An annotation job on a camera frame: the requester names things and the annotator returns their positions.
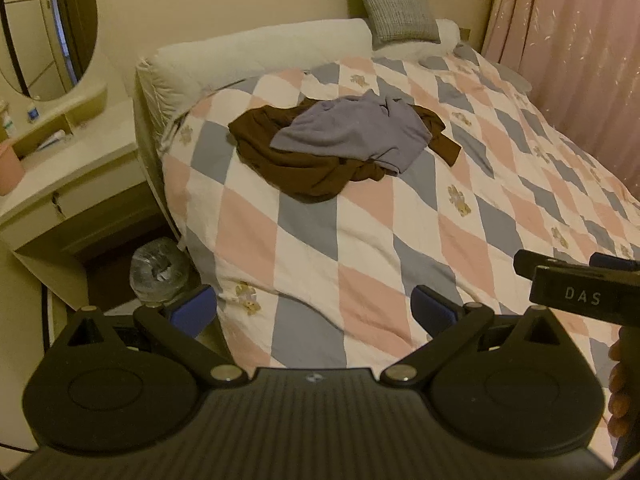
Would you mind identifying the grey-blue garment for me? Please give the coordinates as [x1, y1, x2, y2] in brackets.
[270, 90, 433, 174]

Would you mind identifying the person's right hand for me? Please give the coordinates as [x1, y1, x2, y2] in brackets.
[608, 339, 634, 439]

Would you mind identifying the pink grey checkered quilt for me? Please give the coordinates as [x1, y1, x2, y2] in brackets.
[162, 47, 639, 370]

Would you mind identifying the cream dressing table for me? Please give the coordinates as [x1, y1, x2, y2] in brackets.
[1, 86, 163, 309]

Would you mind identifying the dark brown garment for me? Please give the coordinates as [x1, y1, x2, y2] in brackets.
[229, 98, 462, 203]

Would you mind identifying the white tube on shelf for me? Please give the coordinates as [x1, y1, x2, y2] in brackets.
[37, 130, 67, 151]

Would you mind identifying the pink plastic bin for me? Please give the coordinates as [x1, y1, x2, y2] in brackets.
[0, 140, 25, 196]

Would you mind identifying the white bed pillow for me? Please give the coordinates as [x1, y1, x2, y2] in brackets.
[134, 18, 372, 165]

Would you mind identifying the pink curtain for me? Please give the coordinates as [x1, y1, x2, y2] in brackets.
[482, 0, 639, 194]

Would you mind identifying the grey knitted cushion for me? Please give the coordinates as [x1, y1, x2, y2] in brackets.
[362, 0, 440, 46]

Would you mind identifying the oval vanity mirror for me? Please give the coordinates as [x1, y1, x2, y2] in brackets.
[1, 0, 98, 101]

